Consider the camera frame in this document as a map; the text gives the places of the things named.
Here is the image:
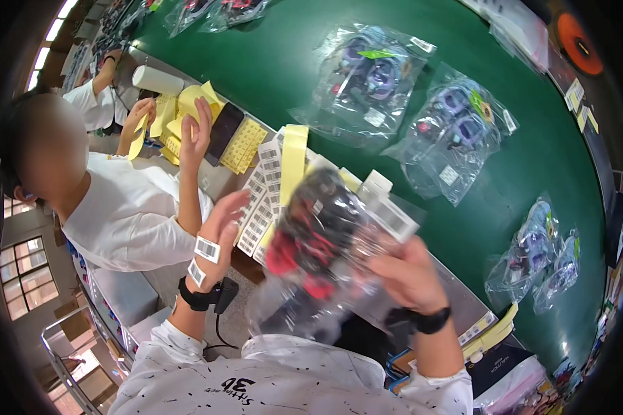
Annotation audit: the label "person's right hand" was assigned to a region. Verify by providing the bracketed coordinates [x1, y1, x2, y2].
[366, 236, 450, 317]

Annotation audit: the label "person's left hand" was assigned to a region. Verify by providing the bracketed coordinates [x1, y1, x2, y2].
[187, 189, 251, 292]

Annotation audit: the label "clear bag with black toy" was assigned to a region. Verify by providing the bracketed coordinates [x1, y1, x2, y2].
[249, 166, 427, 344]

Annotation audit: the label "pile of barcode label sheets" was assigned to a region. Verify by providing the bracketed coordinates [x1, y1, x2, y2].
[236, 127, 292, 266]

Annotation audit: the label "white barcode sticker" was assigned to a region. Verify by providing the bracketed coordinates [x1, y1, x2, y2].
[195, 236, 222, 264]
[187, 258, 207, 288]

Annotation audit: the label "yellow label sheets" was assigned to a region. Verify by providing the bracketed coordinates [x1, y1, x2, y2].
[220, 118, 269, 175]

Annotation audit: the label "black wrist band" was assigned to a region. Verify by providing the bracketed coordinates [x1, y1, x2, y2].
[178, 276, 240, 315]
[387, 307, 452, 336]

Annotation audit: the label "black phone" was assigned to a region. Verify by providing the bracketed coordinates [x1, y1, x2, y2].
[205, 102, 245, 168]

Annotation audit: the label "long yellow backing strip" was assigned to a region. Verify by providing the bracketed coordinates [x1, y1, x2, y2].
[279, 124, 310, 208]

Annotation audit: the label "heap of yellow backing paper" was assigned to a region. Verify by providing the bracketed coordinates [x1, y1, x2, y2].
[150, 80, 225, 167]

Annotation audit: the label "small yellow paper strip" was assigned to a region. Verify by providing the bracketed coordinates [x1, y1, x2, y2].
[128, 111, 150, 162]

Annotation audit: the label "stack of yellow sheets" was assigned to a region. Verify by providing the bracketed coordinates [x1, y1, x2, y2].
[459, 302, 520, 364]

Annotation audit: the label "clear bag with purple toy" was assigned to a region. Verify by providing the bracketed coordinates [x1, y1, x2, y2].
[485, 192, 561, 312]
[288, 23, 438, 149]
[532, 228, 582, 315]
[381, 62, 520, 208]

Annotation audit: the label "white paper roll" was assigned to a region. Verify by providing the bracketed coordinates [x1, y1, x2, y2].
[131, 65, 186, 97]

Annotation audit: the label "black cardboard box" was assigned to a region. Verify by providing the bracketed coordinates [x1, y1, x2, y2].
[467, 344, 536, 400]

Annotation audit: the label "person's body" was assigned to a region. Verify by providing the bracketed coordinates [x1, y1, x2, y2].
[108, 319, 473, 415]

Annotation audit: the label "pink plastic bag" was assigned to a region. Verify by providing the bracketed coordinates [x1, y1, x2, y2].
[472, 356, 552, 415]

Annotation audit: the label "clear bag with dark toy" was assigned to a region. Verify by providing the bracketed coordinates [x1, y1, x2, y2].
[199, 0, 272, 35]
[163, 0, 215, 38]

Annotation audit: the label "cluttered work table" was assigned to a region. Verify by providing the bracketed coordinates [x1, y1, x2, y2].
[61, 0, 157, 91]

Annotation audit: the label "heap of packed goods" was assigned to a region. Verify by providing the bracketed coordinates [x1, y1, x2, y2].
[552, 290, 623, 401]

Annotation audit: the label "row of ceiling lights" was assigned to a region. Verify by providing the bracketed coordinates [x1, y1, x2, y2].
[25, 0, 79, 92]

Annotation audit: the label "yellow paper tags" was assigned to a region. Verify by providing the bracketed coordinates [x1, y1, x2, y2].
[564, 78, 600, 135]

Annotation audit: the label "heap of white plastic bags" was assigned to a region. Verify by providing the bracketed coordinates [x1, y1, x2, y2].
[459, 0, 550, 74]

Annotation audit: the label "orange round disc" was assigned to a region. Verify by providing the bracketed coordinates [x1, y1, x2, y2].
[556, 12, 605, 78]

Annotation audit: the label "black wrist band cable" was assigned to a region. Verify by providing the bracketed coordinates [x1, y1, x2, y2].
[203, 311, 240, 351]

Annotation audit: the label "metal cart frame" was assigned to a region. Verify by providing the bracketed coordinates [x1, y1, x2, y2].
[40, 305, 137, 415]

